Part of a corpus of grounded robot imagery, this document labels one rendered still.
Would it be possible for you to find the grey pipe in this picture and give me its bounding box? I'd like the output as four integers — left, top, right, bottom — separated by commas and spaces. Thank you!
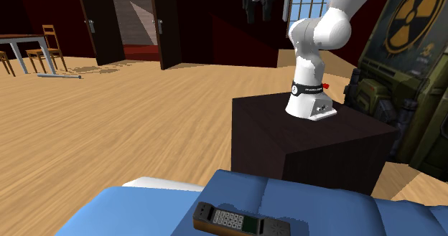
37, 73, 83, 80

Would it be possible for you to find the window with blue panes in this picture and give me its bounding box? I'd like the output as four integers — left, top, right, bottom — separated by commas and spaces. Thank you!
286, 0, 339, 37

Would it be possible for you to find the green cabinet with radiation sign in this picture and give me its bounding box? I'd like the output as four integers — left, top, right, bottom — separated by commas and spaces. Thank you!
342, 0, 448, 174

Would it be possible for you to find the wooden chair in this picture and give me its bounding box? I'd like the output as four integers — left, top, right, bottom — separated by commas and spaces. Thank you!
0, 50, 17, 77
25, 24, 69, 74

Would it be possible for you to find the blue sofa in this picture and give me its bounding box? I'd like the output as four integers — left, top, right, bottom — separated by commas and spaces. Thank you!
54, 169, 448, 236

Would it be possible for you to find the table with grey legs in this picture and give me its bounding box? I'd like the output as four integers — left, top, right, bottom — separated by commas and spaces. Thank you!
0, 33, 57, 75

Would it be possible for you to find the black cordless phone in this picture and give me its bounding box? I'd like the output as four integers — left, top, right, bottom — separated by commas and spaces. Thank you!
192, 201, 291, 236

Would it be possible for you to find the dark door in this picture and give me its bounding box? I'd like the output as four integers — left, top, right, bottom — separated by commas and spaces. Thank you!
149, 0, 183, 71
75, 0, 126, 67

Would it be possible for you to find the dark robot stand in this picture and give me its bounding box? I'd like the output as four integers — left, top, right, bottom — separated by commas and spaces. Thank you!
230, 91, 398, 197

